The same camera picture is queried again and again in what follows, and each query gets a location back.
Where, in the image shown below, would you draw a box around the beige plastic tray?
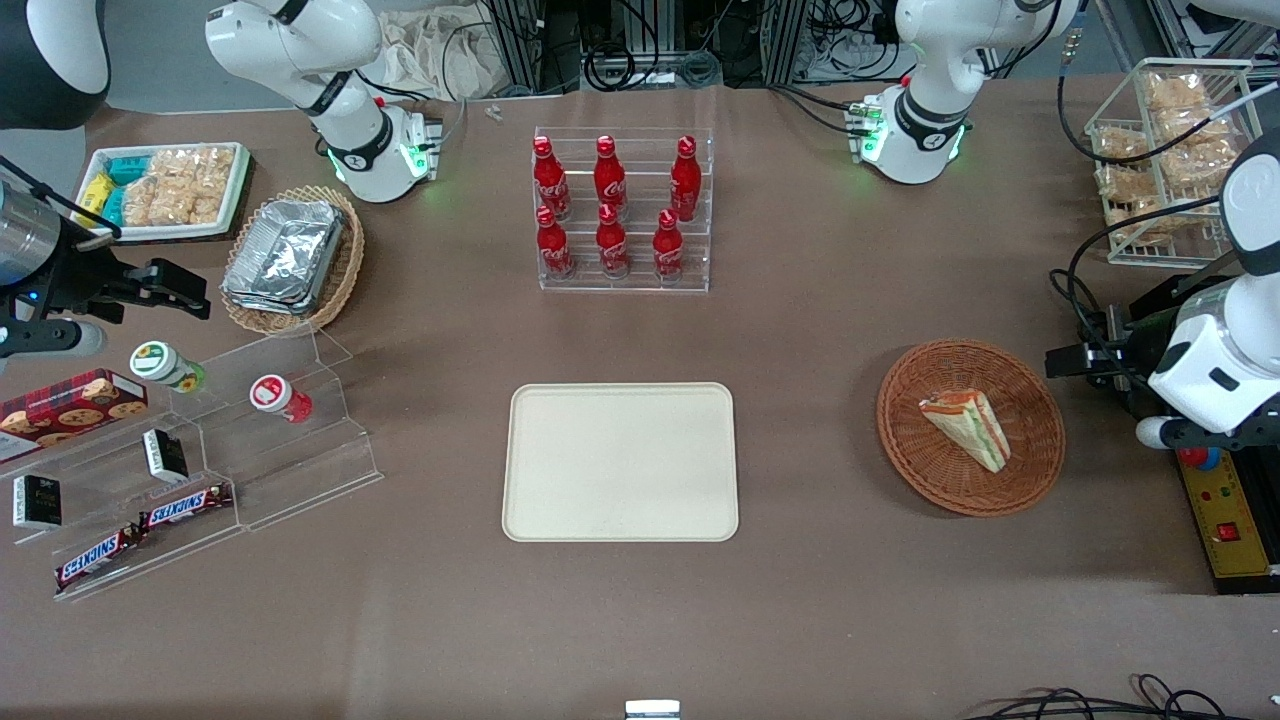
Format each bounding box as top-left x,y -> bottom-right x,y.
502,382 -> 740,543

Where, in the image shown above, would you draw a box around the crumpled beige cloth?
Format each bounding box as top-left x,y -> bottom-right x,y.
378,8 -> 503,103

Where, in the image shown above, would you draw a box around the stacked aluminium foil trays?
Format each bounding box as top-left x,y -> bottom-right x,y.
220,198 -> 347,317

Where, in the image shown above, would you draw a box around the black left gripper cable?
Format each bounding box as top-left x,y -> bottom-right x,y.
1047,195 -> 1229,393

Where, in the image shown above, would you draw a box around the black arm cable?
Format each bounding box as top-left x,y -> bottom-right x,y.
1055,0 -> 1280,169
0,155 -> 123,241

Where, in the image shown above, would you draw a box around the loose black floor cables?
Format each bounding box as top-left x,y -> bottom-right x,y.
963,674 -> 1233,720

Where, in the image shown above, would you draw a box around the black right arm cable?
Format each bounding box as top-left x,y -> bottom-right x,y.
0,155 -> 123,241

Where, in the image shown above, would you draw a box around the white wire basket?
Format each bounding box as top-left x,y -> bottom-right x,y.
1084,57 -> 1263,269

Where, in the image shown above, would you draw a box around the small black chocolate box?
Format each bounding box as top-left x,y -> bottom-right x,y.
12,475 -> 64,530
142,428 -> 190,484

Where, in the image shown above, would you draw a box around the Snickers chocolate bar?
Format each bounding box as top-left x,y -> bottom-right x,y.
137,483 -> 234,532
54,527 -> 147,594

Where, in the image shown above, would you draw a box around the clear acrylic stepped display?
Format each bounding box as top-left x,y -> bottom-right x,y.
0,325 -> 385,603

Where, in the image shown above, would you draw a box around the black metal frame rack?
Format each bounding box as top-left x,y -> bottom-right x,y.
478,0 -> 903,93

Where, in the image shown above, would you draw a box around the red cola bottle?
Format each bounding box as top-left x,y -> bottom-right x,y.
534,135 -> 572,222
669,135 -> 704,224
594,135 -> 629,222
596,203 -> 632,280
652,208 -> 687,284
536,205 -> 577,281

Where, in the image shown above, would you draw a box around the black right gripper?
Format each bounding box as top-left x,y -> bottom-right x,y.
33,233 -> 212,324

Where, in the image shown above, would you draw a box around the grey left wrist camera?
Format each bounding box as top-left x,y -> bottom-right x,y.
1136,412 -> 1251,453

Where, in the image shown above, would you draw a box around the black base cable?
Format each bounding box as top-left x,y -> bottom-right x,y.
355,68 -> 467,137
768,84 -> 873,137

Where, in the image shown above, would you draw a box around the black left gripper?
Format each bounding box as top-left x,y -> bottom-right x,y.
1046,304 -> 1166,393

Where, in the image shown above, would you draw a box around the red tartan cookie box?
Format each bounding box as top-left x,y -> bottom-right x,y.
0,368 -> 150,464

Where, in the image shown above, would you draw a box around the coiled black cable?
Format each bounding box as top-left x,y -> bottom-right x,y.
583,45 -> 723,93

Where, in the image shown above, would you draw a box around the clear rice cracker bag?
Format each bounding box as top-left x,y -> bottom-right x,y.
120,178 -> 227,228
146,147 -> 237,201

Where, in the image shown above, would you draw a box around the yellow black control box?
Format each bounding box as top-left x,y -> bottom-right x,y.
1174,445 -> 1280,597

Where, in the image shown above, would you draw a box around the round brown wicker basket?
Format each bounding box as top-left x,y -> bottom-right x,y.
877,340 -> 1066,518

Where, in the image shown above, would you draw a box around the green sunflower lidded cup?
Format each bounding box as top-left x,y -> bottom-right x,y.
129,340 -> 207,394

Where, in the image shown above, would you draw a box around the triangular sandwich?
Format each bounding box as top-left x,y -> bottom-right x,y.
918,390 -> 1012,474

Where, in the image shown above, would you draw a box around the clear bag of crackers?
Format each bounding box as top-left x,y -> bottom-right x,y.
1094,165 -> 1169,247
1155,105 -> 1243,193
1094,124 -> 1153,167
1140,70 -> 1213,117

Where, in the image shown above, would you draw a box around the red lidded cup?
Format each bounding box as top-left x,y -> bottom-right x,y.
249,373 -> 314,425

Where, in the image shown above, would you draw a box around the clear acrylic bottle rack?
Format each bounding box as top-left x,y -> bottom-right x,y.
533,125 -> 717,294

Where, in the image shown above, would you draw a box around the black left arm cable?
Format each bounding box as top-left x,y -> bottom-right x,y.
1055,0 -> 1280,169

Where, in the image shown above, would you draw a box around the oval light wicker basket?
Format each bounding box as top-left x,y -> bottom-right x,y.
219,185 -> 367,337

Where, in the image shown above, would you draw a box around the white rectangular snack tray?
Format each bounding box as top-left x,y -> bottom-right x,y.
74,142 -> 252,244

